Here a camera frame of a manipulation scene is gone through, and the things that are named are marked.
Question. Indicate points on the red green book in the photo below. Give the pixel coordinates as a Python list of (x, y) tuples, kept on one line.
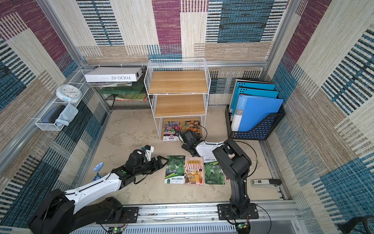
[(131, 97)]

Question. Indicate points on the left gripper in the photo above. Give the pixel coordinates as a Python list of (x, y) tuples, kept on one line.
[(155, 167)]

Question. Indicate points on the teal folder middle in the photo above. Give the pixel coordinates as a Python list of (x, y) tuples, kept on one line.
[(252, 92)]

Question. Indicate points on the dark blue case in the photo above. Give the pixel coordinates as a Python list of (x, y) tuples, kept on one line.
[(53, 114)]

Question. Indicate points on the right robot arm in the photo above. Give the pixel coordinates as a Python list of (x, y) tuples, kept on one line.
[(235, 164)]

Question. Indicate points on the blue folder front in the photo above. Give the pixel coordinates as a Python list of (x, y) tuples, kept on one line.
[(251, 110)]

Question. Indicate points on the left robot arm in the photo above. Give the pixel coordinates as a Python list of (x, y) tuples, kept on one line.
[(63, 212)]

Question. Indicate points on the green seed bag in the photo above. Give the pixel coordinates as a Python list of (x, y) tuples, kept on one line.
[(175, 170), (214, 174)]

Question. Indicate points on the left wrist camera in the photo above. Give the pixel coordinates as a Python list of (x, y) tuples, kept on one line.
[(148, 150)]

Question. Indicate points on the teal folder back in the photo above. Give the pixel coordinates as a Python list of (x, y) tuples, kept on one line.
[(249, 84)]

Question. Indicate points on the white wire wall basket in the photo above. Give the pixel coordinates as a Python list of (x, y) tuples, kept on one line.
[(76, 80)]

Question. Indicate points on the purple flower seed packet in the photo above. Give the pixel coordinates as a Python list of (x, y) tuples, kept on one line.
[(170, 129)]

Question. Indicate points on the teal folder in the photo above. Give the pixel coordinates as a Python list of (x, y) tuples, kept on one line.
[(249, 84), (252, 92)]

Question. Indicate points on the green book in tray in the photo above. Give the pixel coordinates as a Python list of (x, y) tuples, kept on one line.
[(122, 90)]

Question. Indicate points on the orange flower seed packet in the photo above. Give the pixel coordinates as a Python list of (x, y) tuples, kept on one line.
[(193, 126)]

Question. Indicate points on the light blue cloth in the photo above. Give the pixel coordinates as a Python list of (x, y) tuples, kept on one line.
[(66, 116)]

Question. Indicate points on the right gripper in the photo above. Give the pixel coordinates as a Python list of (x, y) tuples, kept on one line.
[(186, 142)]

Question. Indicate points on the white folio box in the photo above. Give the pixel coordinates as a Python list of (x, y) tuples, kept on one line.
[(114, 74)]

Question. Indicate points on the white wire shelf rack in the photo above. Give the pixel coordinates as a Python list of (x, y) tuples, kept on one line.
[(178, 90)]

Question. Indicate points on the white round clock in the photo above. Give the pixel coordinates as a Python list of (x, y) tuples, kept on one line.
[(68, 93)]

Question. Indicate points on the black file holder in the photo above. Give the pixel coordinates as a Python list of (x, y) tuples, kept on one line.
[(260, 132)]

